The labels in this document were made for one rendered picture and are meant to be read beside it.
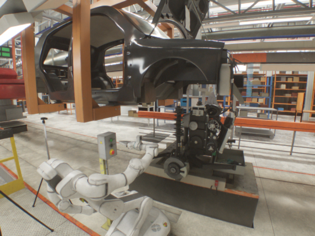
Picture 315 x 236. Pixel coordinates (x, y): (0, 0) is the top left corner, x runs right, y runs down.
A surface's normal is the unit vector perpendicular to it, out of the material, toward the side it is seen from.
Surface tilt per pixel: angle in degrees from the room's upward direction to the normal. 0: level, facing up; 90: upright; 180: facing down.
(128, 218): 26
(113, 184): 81
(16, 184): 90
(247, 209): 90
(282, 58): 90
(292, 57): 90
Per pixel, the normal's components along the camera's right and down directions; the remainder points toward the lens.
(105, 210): 0.77, 0.19
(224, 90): -0.43, 0.30
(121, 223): -0.25, -0.82
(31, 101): 0.89, 0.07
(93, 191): 0.48, 0.01
